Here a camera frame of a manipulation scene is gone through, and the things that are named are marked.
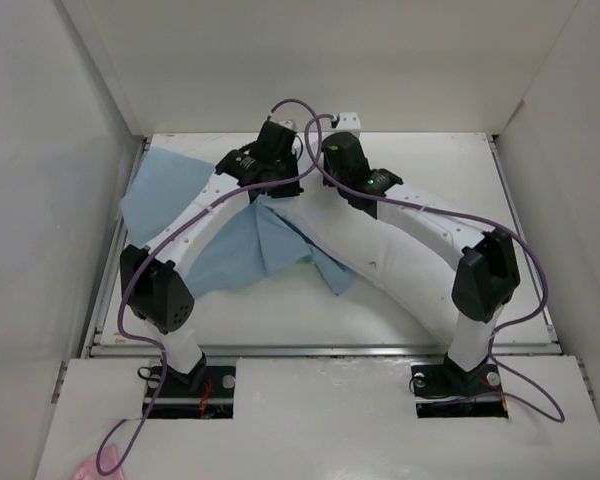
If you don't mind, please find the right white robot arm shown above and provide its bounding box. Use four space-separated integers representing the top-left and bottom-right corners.
321 131 520 399

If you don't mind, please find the pink cloth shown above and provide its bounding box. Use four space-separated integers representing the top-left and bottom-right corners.
71 445 126 480

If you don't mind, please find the light blue pillowcase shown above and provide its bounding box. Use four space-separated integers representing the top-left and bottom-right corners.
120 148 355 298

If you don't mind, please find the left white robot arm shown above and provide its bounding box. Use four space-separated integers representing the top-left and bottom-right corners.
120 120 302 397

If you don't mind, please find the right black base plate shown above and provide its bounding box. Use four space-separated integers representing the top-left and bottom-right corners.
409 363 509 419

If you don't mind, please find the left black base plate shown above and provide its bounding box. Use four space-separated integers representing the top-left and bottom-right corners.
148 365 236 420

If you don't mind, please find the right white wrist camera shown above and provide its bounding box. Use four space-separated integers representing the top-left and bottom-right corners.
331 112 362 138

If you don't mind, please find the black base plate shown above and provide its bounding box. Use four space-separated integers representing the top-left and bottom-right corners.
409 363 509 419
148 365 236 420

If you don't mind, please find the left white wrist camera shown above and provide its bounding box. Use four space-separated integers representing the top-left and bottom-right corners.
276 119 299 132

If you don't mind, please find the white pillow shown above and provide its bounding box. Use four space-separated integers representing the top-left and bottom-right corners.
269 171 458 346

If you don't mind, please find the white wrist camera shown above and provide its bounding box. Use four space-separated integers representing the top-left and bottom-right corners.
276 119 299 132
331 112 362 138

